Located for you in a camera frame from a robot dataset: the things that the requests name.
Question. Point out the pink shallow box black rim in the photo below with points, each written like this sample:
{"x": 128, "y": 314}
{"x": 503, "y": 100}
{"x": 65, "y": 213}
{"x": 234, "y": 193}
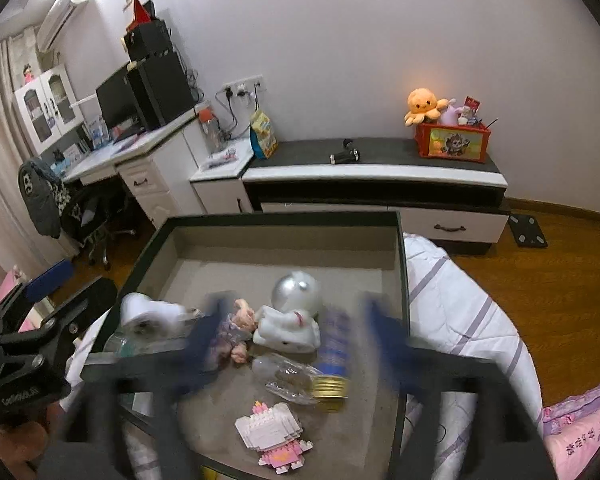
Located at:
{"x": 280, "y": 250}

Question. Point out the orange octopus plush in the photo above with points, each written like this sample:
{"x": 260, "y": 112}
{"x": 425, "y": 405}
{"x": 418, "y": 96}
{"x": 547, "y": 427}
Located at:
{"x": 422, "y": 102}

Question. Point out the black hand grip tool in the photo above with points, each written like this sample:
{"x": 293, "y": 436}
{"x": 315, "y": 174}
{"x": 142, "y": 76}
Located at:
{"x": 344, "y": 156}

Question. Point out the clear bottle red cap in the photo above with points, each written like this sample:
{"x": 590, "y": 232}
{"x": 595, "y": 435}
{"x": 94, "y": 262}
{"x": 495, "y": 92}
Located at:
{"x": 210, "y": 130}

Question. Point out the white bedside cabinet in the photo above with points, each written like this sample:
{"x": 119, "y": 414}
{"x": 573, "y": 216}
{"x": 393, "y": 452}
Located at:
{"x": 220, "y": 195}

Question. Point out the black computer monitor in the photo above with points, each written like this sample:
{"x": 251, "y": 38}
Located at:
{"x": 115, "y": 95}

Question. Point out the white pink block figure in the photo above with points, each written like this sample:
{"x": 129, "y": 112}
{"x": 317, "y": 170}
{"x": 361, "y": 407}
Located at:
{"x": 270, "y": 430}

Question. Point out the blue printed box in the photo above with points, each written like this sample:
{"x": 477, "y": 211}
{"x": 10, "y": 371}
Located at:
{"x": 97, "y": 132}

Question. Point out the papers with pens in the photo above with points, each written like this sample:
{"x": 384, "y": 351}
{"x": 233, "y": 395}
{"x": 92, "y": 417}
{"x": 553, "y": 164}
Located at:
{"x": 225, "y": 156}

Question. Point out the small doll purple dress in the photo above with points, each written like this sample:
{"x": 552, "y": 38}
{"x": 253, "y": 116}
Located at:
{"x": 240, "y": 320}

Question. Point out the white desk with drawers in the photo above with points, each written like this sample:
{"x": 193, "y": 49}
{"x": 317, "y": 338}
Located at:
{"x": 150, "y": 185}

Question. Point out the small pink doll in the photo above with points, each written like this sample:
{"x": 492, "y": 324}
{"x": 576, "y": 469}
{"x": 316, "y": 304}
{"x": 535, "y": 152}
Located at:
{"x": 27, "y": 75}

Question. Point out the white astronaut figure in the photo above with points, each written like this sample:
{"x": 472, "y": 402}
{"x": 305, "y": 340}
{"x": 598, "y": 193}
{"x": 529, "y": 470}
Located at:
{"x": 290, "y": 330}

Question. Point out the pink plush toy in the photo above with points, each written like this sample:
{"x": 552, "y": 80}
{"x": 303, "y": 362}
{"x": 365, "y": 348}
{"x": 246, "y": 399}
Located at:
{"x": 452, "y": 112}

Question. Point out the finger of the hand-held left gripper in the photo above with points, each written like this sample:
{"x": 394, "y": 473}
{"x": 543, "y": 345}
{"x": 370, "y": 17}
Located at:
{"x": 50, "y": 277}
{"x": 87, "y": 300}

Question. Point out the black white low cabinet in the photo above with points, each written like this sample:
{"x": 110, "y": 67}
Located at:
{"x": 380, "y": 170}

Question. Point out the pink printed bedding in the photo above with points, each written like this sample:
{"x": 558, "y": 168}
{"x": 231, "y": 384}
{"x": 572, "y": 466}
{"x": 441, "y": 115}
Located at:
{"x": 580, "y": 435}

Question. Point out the clear plastic bottle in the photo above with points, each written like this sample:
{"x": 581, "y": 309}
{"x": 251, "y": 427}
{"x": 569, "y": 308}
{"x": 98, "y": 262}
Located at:
{"x": 285, "y": 375}

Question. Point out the black speaker box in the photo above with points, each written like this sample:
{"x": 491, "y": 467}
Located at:
{"x": 147, "y": 40}

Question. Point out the white glass door cabinet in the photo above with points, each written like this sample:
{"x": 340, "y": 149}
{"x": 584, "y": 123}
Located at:
{"x": 40, "y": 82}

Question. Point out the white wall socket strip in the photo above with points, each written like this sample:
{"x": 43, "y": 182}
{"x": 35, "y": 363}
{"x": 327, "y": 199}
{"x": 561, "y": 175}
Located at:
{"x": 250, "y": 84}

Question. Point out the yellow blue snack bag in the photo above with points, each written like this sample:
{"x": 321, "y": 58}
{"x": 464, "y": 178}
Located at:
{"x": 262, "y": 135}

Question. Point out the black computer tower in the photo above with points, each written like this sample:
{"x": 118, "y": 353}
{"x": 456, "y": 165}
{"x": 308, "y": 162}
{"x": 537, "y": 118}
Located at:
{"x": 160, "y": 90}

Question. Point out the red printed toy box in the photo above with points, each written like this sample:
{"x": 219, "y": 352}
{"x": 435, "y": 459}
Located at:
{"x": 450, "y": 142}

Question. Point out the person's left forearm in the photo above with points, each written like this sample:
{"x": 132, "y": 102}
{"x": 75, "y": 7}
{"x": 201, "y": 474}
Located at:
{"x": 15, "y": 450}

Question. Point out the black office chair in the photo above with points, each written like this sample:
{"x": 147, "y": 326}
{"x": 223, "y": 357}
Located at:
{"x": 90, "y": 210}

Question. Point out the red triangular ornament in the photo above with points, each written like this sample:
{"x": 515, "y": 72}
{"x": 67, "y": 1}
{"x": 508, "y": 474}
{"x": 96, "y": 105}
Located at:
{"x": 140, "y": 12}

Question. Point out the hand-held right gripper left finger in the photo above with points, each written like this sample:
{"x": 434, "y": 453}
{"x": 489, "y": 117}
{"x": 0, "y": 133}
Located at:
{"x": 200, "y": 345}

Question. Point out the white air conditioner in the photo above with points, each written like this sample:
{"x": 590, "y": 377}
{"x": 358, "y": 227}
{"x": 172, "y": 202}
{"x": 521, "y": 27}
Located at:
{"x": 62, "y": 12}

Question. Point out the black floor scale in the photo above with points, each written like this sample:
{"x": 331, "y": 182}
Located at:
{"x": 527, "y": 230}

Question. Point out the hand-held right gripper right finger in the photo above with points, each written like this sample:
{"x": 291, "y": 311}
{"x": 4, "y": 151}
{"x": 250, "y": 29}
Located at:
{"x": 387, "y": 345}

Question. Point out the dark grey jacket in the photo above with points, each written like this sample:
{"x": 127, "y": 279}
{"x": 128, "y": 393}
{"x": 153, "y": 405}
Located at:
{"x": 40, "y": 200}

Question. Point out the blue striped can gold lid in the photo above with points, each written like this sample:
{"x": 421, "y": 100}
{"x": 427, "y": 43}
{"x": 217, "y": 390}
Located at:
{"x": 335, "y": 355}

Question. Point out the clear plastic box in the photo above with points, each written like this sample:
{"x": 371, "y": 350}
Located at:
{"x": 130, "y": 345}

